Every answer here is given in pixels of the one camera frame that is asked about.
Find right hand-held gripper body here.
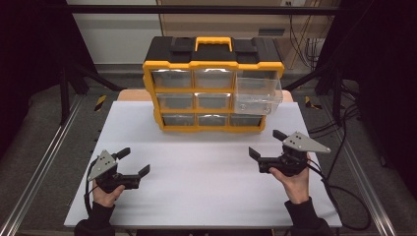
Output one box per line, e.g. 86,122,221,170
258,131,332,178

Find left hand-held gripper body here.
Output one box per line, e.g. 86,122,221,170
87,148,142,194

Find person's left hand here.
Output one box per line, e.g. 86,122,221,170
91,183,127,208

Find person's right hand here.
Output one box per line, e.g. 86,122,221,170
268,151,313,206

